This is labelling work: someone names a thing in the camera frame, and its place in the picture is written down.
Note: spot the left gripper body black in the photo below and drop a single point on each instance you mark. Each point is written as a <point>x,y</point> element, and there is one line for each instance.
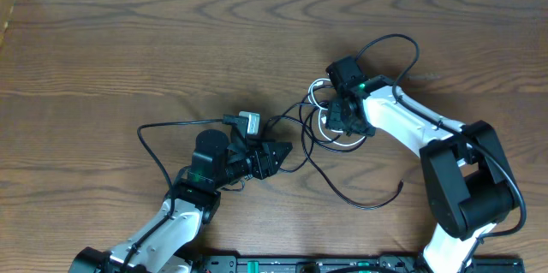
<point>255,166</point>

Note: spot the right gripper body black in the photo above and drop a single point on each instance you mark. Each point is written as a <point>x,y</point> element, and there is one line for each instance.
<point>336,117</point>

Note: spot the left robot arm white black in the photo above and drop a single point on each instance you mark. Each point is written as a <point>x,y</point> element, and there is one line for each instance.
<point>92,260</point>

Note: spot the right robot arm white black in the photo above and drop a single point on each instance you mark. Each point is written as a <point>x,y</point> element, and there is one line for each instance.
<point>344,74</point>

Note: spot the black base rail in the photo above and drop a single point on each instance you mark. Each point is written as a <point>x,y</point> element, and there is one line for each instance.
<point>376,263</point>

